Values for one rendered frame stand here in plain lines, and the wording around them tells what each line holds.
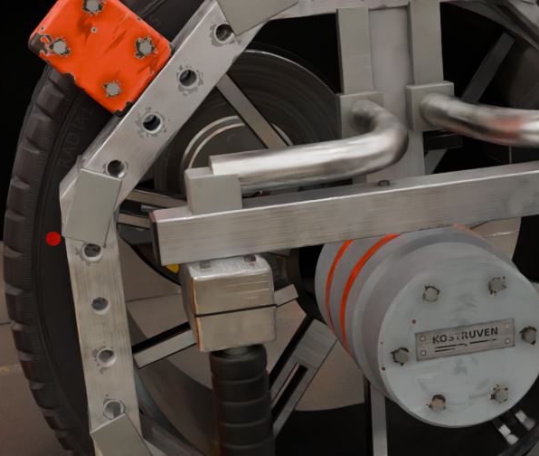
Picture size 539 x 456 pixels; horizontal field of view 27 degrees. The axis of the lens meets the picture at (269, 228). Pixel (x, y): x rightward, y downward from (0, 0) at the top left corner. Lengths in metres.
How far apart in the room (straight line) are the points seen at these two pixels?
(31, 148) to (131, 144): 0.12
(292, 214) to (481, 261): 0.16
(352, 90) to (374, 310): 0.18
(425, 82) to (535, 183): 0.19
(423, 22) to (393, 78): 0.05
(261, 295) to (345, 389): 2.28
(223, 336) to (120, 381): 0.25
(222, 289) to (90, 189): 0.23
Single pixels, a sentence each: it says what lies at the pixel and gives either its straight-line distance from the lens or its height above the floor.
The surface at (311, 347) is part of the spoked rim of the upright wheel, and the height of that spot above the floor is 0.77.
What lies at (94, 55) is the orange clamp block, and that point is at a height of 1.07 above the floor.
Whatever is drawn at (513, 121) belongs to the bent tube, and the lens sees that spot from 0.79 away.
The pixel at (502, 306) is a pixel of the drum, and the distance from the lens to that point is 0.82.
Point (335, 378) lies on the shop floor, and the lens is 3.03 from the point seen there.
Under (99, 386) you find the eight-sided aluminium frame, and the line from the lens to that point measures 0.93.
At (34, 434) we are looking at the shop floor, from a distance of 2.93.
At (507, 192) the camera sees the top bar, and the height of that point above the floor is 0.97.
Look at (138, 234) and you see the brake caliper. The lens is 1.42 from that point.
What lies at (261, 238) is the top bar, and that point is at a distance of 0.71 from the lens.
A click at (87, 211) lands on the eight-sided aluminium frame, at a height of 0.95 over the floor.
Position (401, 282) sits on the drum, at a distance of 0.80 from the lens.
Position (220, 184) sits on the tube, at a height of 1.00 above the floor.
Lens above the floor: 1.14
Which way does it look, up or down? 14 degrees down
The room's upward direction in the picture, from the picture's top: 5 degrees counter-clockwise
